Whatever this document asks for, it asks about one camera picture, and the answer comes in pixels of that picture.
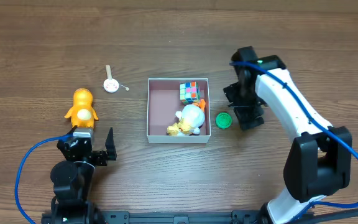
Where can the green round cap toy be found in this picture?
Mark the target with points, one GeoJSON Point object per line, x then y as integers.
{"type": "Point", "coordinates": [223, 120]}

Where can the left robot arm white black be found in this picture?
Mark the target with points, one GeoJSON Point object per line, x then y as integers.
{"type": "Point", "coordinates": [72, 178]}

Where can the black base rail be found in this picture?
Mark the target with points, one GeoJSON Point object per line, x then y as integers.
{"type": "Point", "coordinates": [236, 216]}

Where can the white yellow plush chicken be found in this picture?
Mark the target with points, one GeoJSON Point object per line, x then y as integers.
{"type": "Point", "coordinates": [190, 119]}

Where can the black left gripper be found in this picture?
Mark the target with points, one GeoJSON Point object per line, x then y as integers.
{"type": "Point", "coordinates": [91, 156]}

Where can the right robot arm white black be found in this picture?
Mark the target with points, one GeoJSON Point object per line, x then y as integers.
{"type": "Point", "coordinates": [317, 166]}

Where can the white box pink inside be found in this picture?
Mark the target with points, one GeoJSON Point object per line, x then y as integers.
{"type": "Point", "coordinates": [164, 102]}

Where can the colourful puzzle cube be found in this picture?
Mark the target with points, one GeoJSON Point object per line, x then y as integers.
{"type": "Point", "coordinates": [189, 93]}

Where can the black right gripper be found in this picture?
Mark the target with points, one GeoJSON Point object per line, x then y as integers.
{"type": "Point", "coordinates": [247, 111]}

